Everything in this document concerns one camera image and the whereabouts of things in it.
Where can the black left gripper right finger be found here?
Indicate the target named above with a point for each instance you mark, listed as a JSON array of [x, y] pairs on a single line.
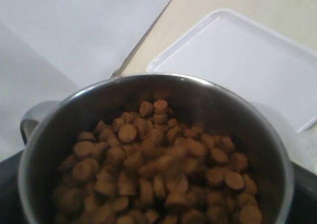
[[304, 205]]

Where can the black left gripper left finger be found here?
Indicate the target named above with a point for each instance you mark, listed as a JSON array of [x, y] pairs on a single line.
[[10, 207]]

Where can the steel mug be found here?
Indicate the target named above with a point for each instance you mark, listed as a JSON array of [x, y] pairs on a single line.
[[153, 149]]

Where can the white plastic tray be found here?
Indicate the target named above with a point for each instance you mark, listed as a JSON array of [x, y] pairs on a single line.
[[257, 63]]

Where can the white backdrop curtain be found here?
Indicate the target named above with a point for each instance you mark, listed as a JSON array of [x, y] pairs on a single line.
[[49, 48]]

